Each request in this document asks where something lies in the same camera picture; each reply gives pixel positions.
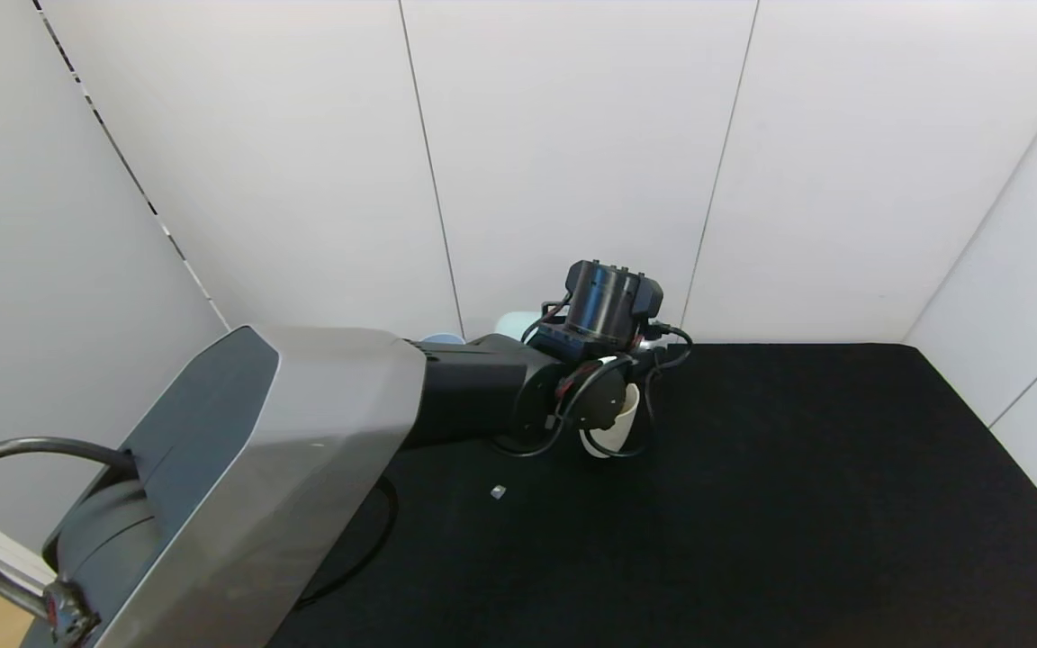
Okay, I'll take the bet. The teal plastic cup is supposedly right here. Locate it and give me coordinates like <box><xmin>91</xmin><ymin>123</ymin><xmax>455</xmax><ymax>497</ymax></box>
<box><xmin>493</xmin><ymin>311</ymin><xmax>544</xmax><ymax>344</ymax></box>

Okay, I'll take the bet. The beige plastic cup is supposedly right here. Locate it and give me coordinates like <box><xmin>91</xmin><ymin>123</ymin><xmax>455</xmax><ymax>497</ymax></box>
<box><xmin>580</xmin><ymin>356</ymin><xmax>642</xmax><ymax>459</ymax></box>

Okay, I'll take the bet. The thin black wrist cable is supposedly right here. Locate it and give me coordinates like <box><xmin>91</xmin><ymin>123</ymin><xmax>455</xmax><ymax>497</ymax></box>
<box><xmin>491</xmin><ymin>292</ymin><xmax>693</xmax><ymax>460</ymax></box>

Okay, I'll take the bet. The thick black braided cable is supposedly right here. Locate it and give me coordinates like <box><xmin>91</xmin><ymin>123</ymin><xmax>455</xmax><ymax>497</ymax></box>
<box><xmin>293</xmin><ymin>477</ymin><xmax>399</xmax><ymax>613</ymax></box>

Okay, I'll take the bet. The thick black hose loop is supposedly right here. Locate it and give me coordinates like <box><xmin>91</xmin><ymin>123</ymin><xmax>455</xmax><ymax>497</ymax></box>
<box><xmin>0</xmin><ymin>438</ymin><xmax>138</xmax><ymax>648</ymax></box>

